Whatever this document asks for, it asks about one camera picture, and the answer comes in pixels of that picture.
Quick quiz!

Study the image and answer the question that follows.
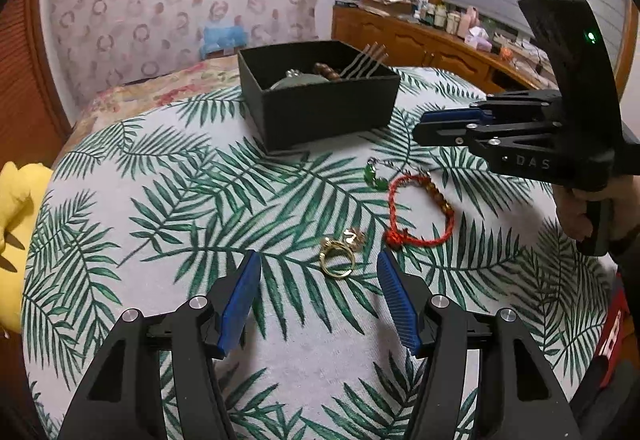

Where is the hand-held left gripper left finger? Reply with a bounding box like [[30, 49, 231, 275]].
[[55, 250, 263, 440]]

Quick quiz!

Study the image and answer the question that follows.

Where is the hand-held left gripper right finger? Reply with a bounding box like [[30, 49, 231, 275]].
[[376, 247, 583, 440]]

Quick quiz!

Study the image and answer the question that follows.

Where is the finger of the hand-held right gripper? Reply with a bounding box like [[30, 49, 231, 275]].
[[412, 119, 563, 155], [419, 90, 559, 127]]

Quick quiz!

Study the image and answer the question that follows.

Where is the gold ring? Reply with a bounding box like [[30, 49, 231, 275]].
[[320, 237, 357, 277]]

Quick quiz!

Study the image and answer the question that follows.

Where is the green jade pendant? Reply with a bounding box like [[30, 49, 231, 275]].
[[365, 158, 401, 191]]

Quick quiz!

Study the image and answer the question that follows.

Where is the silver comb with purple flowers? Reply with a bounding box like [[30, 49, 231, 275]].
[[341, 44, 391, 80]]

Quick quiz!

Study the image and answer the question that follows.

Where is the black square box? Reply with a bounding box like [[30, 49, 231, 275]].
[[236, 40, 401, 151]]

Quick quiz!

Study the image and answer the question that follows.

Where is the brown wooden bead bracelet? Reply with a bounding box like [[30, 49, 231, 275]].
[[314, 62, 347, 83]]

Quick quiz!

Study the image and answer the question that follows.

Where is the person's right hand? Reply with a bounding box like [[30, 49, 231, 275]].
[[552, 182, 640, 245]]

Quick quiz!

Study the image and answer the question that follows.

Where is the pink tissue box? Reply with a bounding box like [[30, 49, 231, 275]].
[[465, 27, 494, 52]]

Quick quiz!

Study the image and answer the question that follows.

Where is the long wooden cabinet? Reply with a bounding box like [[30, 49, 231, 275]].
[[331, 4, 547, 93]]

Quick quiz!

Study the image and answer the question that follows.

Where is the row of cosmetic bottles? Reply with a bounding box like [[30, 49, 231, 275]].
[[417, 0, 477, 38]]

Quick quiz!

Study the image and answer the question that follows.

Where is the green leaf print blanket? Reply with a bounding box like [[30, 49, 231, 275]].
[[20, 66, 617, 440]]

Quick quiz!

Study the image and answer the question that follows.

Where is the dark clothing with red print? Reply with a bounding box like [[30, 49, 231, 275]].
[[570, 265, 640, 440]]

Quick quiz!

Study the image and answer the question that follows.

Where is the floral bedspread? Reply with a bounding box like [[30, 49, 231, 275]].
[[70, 57, 244, 147]]

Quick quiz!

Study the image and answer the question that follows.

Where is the yellow plush toy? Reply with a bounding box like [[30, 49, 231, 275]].
[[0, 161, 54, 337]]

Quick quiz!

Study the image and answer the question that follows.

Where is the blue bag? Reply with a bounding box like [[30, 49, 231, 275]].
[[200, 24, 249, 58]]

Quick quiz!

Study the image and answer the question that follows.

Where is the brown slatted wooden wardrobe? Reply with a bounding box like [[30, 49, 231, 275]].
[[0, 0, 72, 167]]

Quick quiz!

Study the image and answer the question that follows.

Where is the red braided bracelet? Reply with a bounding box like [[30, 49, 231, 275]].
[[384, 172, 455, 249]]

